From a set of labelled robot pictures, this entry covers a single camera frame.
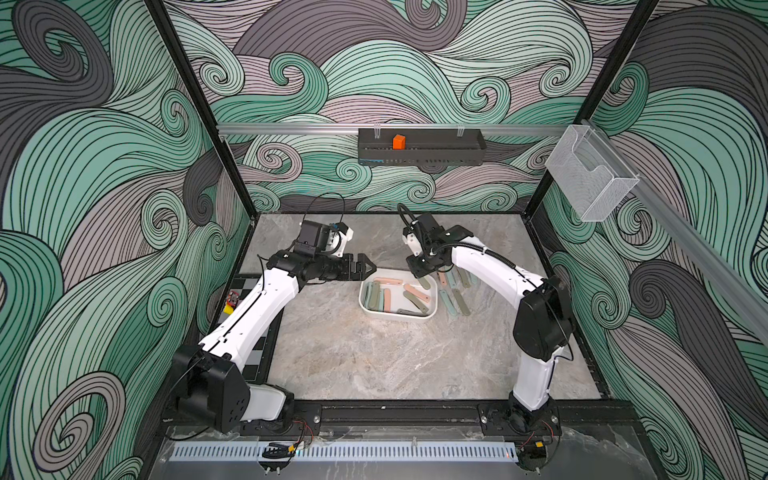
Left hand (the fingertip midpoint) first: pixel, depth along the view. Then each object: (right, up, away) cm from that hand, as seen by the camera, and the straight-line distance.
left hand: (363, 266), depth 78 cm
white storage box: (+10, -11, +20) cm, 25 cm away
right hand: (+17, -2, +12) cm, 21 cm away
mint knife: (+26, -13, +17) cm, 34 cm away
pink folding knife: (+26, -6, +23) cm, 35 cm away
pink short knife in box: (+18, -11, +20) cm, 29 cm away
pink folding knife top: (+6, -7, +21) cm, 23 cm away
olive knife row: (+32, -15, +17) cm, 39 cm away
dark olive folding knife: (+16, -13, +17) cm, 27 cm away
